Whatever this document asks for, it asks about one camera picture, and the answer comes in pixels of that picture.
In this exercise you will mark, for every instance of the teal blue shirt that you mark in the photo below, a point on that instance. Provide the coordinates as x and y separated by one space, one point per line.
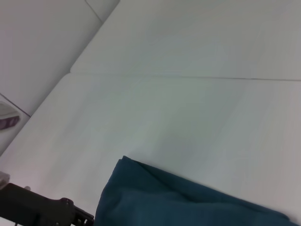
176 200

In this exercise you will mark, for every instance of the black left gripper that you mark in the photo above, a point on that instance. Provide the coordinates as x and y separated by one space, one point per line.
30 207

